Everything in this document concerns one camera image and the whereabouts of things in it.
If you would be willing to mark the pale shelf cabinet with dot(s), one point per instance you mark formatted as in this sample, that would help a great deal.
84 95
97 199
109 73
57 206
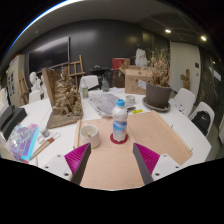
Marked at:
13 80

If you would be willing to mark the small grey bottle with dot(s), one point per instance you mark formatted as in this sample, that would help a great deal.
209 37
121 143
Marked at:
105 85

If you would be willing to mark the flat round red coaster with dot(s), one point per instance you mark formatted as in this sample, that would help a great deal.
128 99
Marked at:
115 141

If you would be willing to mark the colourful holographic print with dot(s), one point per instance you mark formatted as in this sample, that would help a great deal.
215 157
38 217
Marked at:
21 141

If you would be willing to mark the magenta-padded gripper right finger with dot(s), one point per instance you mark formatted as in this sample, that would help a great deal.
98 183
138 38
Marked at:
147 160

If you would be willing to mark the small grey paint jar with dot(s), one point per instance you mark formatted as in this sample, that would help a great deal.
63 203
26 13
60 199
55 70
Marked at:
45 132

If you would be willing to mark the black backpack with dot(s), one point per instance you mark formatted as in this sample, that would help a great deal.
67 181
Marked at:
201 122

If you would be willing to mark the small yellow marker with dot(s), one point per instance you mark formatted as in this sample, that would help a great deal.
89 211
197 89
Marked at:
137 111

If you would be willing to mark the small green-labelled spray bottle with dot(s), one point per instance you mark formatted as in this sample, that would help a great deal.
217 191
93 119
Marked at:
84 90

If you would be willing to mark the black wall screen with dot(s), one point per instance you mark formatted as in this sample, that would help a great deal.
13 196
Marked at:
48 55

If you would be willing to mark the round ceiling light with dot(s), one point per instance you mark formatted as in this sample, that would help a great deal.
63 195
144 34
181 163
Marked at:
203 38
168 31

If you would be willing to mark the black flat boxes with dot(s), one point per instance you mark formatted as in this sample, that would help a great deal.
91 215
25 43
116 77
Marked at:
11 120

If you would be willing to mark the wooden easel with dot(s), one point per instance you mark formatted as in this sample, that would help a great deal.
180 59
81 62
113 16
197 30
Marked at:
23 86
76 71

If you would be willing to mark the white ceramic mug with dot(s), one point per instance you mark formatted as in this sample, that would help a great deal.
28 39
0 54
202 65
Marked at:
90 136

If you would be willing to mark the blue-capped white drink bottle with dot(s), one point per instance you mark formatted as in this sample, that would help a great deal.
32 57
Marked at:
119 125

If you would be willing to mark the white plaster bust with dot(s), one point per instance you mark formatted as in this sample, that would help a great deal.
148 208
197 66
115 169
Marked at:
34 80

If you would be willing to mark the grey plant saucer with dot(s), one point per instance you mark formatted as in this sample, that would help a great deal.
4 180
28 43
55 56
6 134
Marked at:
153 108

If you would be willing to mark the red box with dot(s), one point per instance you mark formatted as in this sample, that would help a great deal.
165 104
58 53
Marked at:
119 63

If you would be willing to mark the white stretched canvas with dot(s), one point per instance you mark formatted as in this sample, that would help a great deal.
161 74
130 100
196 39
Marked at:
5 148

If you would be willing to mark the wooden wall figure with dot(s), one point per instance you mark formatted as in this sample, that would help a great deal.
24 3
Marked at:
185 79

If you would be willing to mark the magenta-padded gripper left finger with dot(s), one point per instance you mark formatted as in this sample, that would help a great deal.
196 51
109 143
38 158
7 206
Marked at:
77 159

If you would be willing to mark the dried plant in grey pot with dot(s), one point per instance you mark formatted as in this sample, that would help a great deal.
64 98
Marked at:
158 95

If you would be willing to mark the brown cardboard box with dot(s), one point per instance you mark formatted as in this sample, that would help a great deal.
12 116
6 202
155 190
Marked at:
135 80

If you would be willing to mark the small white round jar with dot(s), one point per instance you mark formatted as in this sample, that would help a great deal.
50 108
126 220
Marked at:
130 99

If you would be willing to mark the white chair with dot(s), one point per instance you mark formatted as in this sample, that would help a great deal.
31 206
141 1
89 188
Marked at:
210 111
185 98
35 96
89 81

